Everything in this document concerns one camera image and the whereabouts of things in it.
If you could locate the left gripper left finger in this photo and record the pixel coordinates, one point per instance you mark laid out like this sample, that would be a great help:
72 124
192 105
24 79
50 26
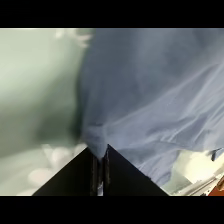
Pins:
73 178

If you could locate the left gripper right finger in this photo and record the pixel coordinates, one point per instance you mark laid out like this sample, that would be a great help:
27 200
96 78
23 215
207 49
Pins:
126 176

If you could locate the blue shirt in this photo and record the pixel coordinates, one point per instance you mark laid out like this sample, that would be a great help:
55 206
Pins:
150 96

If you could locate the silver frame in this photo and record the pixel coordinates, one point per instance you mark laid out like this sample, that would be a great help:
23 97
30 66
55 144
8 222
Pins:
203 187

